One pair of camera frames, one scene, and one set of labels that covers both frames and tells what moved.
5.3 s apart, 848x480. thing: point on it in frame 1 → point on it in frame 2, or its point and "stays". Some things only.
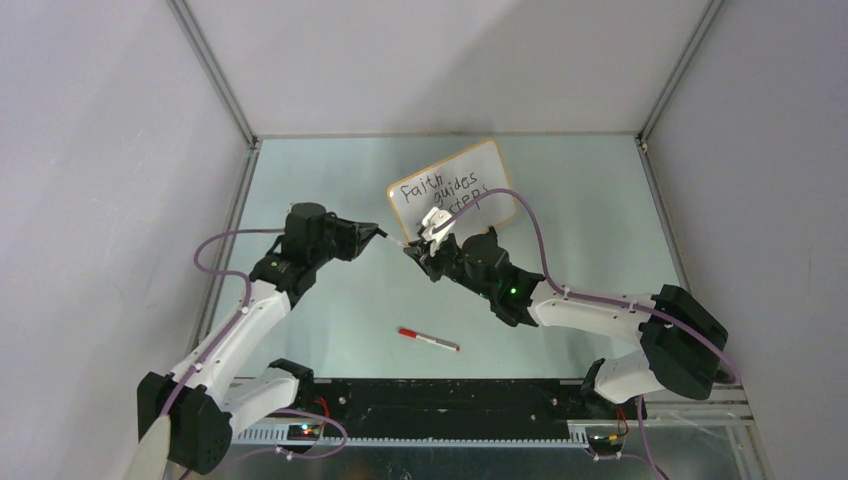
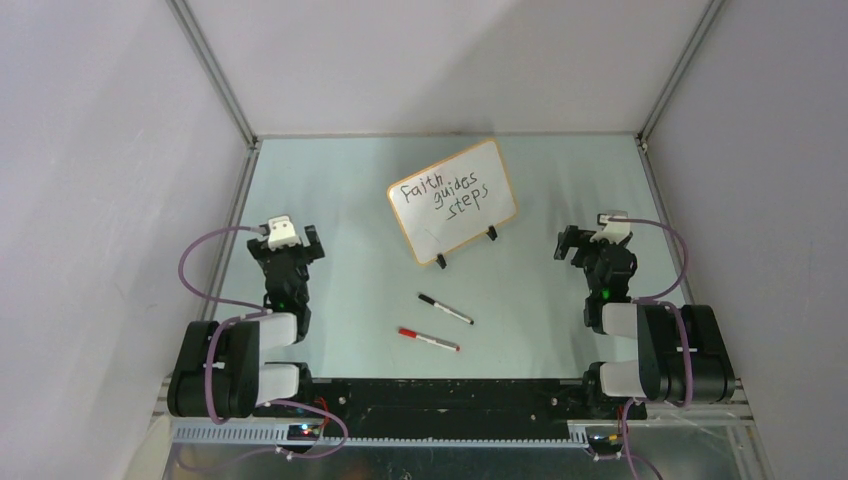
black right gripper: x=427 y=262 → x=568 y=238
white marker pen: x=398 y=242 → x=446 y=309
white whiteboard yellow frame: x=451 y=182 stays
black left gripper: x=356 y=236 → x=260 y=250
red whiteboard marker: x=428 y=339 stays
